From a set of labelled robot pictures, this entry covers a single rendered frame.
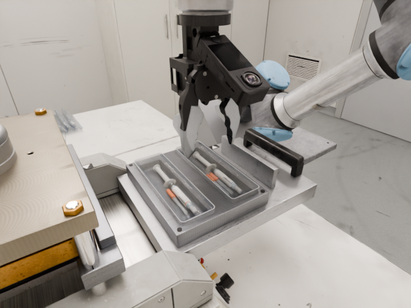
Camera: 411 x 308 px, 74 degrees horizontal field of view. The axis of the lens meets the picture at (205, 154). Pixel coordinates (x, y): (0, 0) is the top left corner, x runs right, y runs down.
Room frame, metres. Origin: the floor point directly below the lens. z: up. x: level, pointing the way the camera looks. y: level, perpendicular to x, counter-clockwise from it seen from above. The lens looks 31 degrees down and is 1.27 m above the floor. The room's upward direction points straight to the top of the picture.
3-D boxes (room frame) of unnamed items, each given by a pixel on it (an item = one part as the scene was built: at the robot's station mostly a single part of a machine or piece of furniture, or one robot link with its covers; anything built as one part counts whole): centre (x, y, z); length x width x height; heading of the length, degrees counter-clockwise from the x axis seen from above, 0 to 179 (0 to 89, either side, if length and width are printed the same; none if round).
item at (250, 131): (0.48, -0.13, 0.99); 0.15 x 0.02 x 0.04; 33
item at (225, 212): (0.38, 0.02, 0.98); 0.20 x 0.17 x 0.03; 33
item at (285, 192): (0.40, -0.02, 0.97); 0.30 x 0.22 x 0.08; 123
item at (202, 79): (0.42, 0.00, 1.18); 0.09 x 0.08 x 0.12; 33
